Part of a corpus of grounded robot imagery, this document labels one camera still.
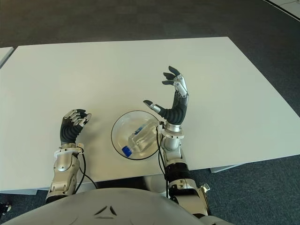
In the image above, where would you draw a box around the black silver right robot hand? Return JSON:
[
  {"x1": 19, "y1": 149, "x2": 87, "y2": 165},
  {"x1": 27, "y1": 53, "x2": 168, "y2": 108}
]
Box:
[{"x1": 143, "y1": 66, "x2": 189, "y2": 126}]

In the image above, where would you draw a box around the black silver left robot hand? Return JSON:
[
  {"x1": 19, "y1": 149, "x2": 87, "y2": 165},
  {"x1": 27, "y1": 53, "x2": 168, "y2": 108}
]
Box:
[{"x1": 60, "y1": 109, "x2": 92, "y2": 146}]

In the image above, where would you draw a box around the clear water bottle blue cap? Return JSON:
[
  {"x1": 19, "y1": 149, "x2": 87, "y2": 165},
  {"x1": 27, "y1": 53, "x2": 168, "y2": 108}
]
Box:
[{"x1": 121, "y1": 120, "x2": 158, "y2": 157}]

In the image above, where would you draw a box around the white plate black rim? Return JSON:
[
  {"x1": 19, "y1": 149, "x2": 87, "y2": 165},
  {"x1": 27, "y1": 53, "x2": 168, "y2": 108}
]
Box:
[{"x1": 111, "y1": 111, "x2": 165, "y2": 161}]

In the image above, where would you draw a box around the grey robot torso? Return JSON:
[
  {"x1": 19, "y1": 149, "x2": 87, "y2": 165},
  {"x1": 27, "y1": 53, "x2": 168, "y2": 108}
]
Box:
[{"x1": 4, "y1": 174, "x2": 235, "y2": 225}]

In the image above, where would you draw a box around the black wheeled stand base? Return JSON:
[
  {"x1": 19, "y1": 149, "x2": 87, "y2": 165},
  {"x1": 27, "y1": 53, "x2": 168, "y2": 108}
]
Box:
[{"x1": 0, "y1": 201, "x2": 12, "y2": 215}]

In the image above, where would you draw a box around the white neighbouring table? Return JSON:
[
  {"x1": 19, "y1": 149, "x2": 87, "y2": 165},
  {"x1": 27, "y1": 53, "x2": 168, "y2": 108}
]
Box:
[{"x1": 0, "y1": 46, "x2": 15, "y2": 68}]

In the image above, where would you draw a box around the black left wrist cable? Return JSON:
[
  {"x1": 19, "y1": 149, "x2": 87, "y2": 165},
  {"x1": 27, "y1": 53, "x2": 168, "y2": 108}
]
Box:
[{"x1": 74, "y1": 150, "x2": 98, "y2": 190}]

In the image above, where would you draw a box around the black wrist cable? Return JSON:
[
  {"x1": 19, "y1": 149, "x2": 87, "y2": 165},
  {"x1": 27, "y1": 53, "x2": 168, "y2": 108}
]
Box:
[
  {"x1": 155, "y1": 121, "x2": 170, "y2": 197},
  {"x1": 74, "y1": 150, "x2": 98, "y2": 190}
]

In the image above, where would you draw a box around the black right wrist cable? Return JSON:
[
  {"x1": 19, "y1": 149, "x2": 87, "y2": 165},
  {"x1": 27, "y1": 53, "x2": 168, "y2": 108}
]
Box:
[{"x1": 155, "y1": 121, "x2": 170, "y2": 197}]

